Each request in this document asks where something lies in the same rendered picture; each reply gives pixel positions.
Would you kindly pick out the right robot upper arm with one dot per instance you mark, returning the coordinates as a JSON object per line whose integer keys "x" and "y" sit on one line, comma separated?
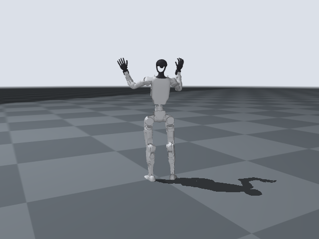
{"x": 175, "y": 84}

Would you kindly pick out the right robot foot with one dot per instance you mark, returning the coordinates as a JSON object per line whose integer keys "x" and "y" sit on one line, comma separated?
{"x": 172, "y": 176}

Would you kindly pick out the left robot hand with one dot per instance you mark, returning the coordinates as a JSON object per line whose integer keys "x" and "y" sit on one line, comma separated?
{"x": 123, "y": 66}

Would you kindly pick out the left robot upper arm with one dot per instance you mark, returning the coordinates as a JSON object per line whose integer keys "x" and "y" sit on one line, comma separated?
{"x": 145, "y": 81}

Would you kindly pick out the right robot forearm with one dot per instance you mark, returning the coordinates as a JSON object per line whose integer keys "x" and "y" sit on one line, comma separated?
{"x": 178, "y": 78}

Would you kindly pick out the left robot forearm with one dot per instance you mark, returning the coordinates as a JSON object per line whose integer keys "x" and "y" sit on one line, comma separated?
{"x": 129, "y": 79}

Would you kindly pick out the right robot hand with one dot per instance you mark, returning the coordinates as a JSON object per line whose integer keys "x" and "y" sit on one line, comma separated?
{"x": 179, "y": 65}

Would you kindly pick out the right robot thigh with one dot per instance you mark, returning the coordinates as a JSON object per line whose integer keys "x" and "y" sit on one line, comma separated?
{"x": 169, "y": 125}

